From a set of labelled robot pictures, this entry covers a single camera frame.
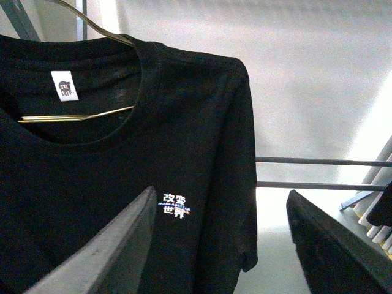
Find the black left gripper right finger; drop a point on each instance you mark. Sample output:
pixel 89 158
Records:
pixel 334 259

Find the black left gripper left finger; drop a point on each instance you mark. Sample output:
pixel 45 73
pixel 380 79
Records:
pixel 113 260

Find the black printed t-shirt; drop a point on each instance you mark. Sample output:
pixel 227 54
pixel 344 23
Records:
pixel 190 136

